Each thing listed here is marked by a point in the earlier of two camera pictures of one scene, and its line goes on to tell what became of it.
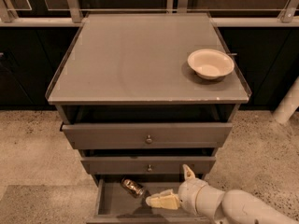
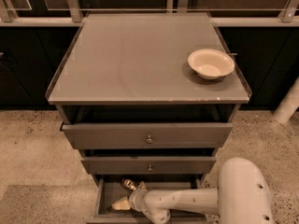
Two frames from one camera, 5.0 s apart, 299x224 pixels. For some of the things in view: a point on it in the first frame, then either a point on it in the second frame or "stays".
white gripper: (188, 194) -> (135, 198)
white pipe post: (289, 105) stays
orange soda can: (132, 187) stays
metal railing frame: (230, 6) stays
